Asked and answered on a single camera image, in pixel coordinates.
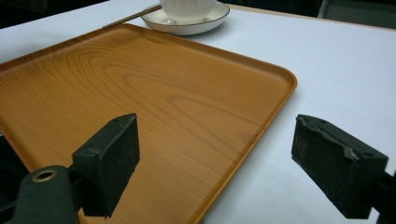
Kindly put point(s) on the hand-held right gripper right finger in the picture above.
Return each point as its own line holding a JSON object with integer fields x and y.
{"x": 336, "y": 168}

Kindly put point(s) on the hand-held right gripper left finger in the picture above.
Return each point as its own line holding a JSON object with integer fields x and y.
{"x": 107, "y": 165}

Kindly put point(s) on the wooden tray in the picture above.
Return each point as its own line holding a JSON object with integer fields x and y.
{"x": 174, "y": 109}

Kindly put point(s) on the brown wooden chopstick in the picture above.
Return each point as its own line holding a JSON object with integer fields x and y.
{"x": 130, "y": 17}

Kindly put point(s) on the white saucer with dark rim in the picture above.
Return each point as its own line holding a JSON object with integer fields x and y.
{"x": 190, "y": 24}

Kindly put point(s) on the white ribbed cup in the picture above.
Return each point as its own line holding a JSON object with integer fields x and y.
{"x": 186, "y": 11}

